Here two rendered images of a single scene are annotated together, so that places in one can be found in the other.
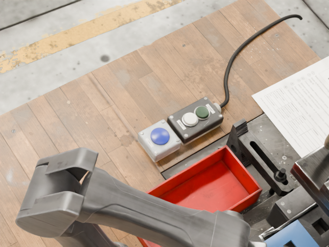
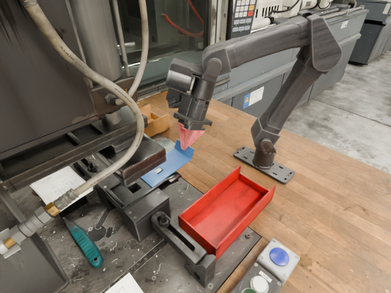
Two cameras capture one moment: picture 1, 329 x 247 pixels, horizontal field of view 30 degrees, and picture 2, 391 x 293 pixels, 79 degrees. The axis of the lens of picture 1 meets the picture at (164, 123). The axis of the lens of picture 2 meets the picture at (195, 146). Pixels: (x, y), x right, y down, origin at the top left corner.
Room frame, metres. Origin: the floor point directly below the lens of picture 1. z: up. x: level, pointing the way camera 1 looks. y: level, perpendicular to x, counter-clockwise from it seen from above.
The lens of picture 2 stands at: (0.90, -0.19, 1.44)
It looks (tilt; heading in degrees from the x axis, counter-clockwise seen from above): 38 degrees down; 176
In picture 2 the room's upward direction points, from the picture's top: straight up
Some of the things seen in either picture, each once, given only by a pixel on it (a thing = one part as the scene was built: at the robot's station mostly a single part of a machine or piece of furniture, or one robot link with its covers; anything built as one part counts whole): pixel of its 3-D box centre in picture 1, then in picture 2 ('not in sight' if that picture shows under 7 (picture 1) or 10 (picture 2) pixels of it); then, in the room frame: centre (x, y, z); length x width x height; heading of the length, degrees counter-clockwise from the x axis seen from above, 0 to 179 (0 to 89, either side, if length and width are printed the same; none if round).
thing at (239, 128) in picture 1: (244, 143); (198, 262); (0.66, -0.17, 0.95); 0.06 x 0.03 x 0.09; 42
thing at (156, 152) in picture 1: (158, 143); (276, 263); (0.66, 0.01, 0.90); 0.07 x 0.07 x 0.06; 42
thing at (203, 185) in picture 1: (192, 203); (228, 207); (0.52, -0.08, 0.93); 0.25 x 0.12 x 0.06; 132
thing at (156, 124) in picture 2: not in sight; (133, 128); (0.13, -0.38, 0.93); 0.25 x 0.13 x 0.08; 132
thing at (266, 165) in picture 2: not in sight; (264, 155); (0.33, 0.07, 0.94); 0.20 x 0.07 x 0.08; 42
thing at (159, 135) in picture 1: (159, 137); (278, 257); (0.66, 0.01, 0.93); 0.04 x 0.04 x 0.02
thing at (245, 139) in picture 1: (264, 166); (176, 239); (0.61, -0.22, 0.95); 0.15 x 0.03 x 0.10; 42
